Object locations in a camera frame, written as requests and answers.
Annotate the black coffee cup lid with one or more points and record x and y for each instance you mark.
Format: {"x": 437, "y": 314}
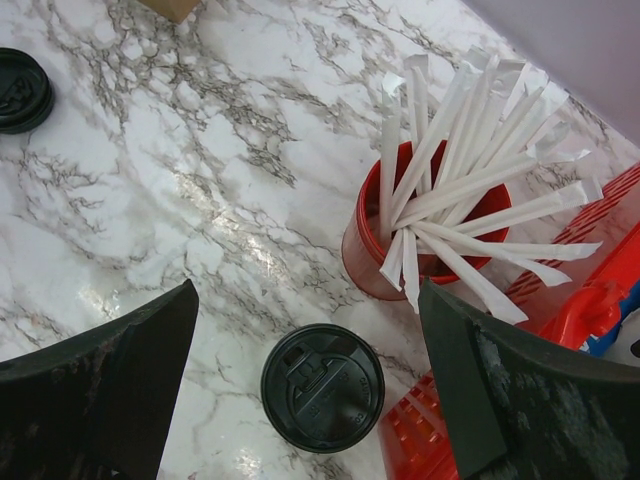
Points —
{"x": 27, "y": 94}

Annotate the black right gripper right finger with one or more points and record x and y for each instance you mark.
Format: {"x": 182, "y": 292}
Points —
{"x": 517, "y": 406}

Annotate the blue snack box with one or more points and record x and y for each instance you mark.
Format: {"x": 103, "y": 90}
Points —
{"x": 597, "y": 346}

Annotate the red cup with straws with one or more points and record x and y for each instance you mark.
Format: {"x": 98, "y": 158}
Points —
{"x": 435, "y": 207}

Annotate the brown paper bag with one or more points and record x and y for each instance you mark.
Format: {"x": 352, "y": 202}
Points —
{"x": 173, "y": 10}

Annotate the red plastic basket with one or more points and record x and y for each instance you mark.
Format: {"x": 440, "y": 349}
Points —
{"x": 413, "y": 433}

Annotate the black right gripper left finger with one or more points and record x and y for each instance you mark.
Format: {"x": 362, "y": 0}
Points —
{"x": 99, "y": 405}

